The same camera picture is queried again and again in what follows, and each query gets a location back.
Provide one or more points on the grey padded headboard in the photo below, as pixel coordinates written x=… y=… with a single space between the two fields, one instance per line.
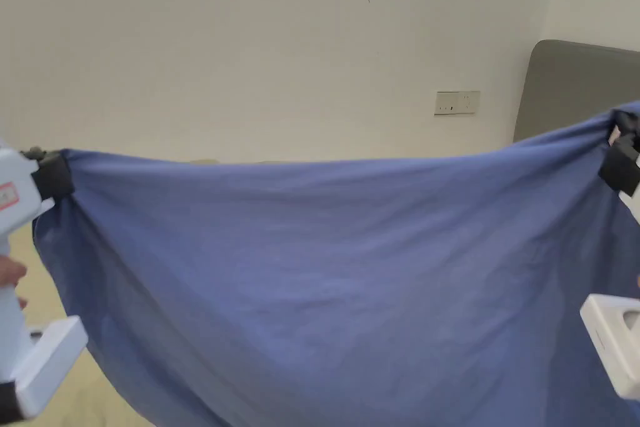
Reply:
x=565 y=92

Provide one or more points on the white wall socket plate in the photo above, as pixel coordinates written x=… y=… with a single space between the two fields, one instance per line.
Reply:
x=456 y=103

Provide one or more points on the blue cloth garment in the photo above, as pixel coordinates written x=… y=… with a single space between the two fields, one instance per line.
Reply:
x=320 y=272

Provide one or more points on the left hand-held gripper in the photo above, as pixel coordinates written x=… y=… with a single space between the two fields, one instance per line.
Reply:
x=30 y=267

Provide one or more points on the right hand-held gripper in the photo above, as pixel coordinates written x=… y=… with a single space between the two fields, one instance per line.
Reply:
x=617 y=337

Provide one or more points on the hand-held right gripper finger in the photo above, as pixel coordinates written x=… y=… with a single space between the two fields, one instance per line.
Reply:
x=625 y=124

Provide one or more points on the person's left hand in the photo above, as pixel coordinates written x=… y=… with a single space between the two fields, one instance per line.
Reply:
x=10 y=274

